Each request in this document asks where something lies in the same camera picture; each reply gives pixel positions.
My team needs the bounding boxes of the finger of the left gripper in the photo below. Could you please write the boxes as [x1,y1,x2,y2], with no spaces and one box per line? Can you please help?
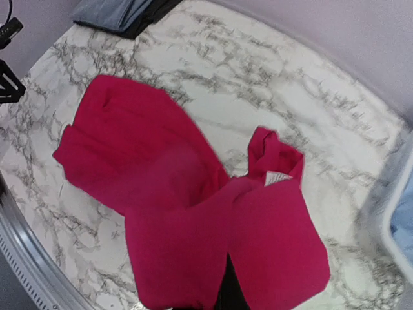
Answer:
[0,60,26,104]
[0,17,23,48]

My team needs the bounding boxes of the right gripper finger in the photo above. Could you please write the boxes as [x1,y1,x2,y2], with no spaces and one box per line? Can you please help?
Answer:
[216,254,250,310]

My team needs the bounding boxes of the magenta t-shirt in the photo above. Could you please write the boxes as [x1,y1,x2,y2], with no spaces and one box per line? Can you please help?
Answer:
[54,75,330,309]

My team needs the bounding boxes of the white plastic laundry basket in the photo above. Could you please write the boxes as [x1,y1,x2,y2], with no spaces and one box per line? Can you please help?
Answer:
[364,138,412,287]

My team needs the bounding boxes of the folded light blue jeans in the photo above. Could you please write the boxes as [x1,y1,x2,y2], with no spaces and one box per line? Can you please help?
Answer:
[72,0,153,31]

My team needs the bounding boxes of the folded black garment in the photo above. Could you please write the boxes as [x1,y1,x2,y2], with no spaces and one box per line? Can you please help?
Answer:
[119,0,181,39]

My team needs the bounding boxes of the light blue shirt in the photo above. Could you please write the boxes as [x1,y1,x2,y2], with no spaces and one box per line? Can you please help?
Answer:
[390,194,412,262]

